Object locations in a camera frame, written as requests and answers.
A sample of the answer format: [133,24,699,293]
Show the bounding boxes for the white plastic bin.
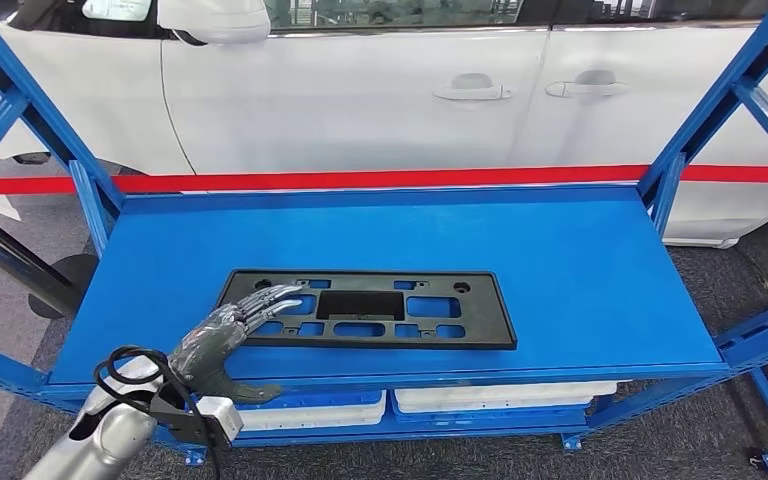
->
[234,392,389,433]
[393,380,618,408]
[397,396,594,416]

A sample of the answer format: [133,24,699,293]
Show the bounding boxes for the red barrier belt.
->
[0,164,768,197]

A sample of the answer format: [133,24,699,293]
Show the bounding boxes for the white car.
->
[0,0,768,250]

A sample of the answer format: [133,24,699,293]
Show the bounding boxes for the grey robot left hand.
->
[170,283,306,406]

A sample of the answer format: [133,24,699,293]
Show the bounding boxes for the black base barrier stanchion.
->
[0,197,100,321]

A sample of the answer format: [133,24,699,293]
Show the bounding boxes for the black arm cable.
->
[94,345,223,480]

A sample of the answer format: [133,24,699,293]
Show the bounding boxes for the black plastic plate frame part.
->
[216,268,518,351]

